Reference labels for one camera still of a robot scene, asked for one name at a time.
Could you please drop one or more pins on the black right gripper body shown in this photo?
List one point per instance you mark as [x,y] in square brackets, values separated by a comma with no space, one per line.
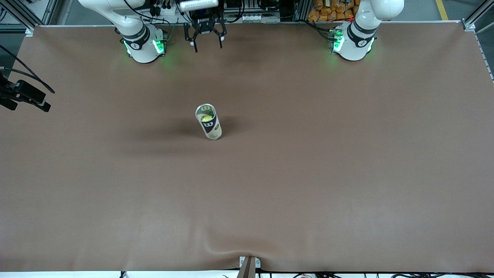
[6,92]

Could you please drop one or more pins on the yellow tennis ball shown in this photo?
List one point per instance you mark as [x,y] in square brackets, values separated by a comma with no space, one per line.
[206,117]

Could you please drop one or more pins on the blue white tennis ball can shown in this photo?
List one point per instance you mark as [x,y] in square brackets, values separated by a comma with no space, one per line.
[211,129]

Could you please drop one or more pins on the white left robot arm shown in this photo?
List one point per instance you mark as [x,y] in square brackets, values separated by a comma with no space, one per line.
[359,38]

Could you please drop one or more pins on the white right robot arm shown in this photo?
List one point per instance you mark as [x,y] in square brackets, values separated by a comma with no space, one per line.
[135,34]

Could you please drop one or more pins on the white power strip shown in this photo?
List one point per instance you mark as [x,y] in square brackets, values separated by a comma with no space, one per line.
[166,8]

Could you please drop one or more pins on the pile of orange objects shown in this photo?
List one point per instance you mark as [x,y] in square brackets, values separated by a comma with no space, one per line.
[328,9]

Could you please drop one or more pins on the brown table cover sheet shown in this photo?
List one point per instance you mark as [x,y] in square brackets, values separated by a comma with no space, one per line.
[308,173]

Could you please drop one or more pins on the aluminium frame profile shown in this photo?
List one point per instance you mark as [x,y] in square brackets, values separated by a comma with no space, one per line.
[472,23]
[21,17]

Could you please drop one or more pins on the grey bracket with brown bar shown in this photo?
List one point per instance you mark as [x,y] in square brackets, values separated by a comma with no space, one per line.
[249,267]

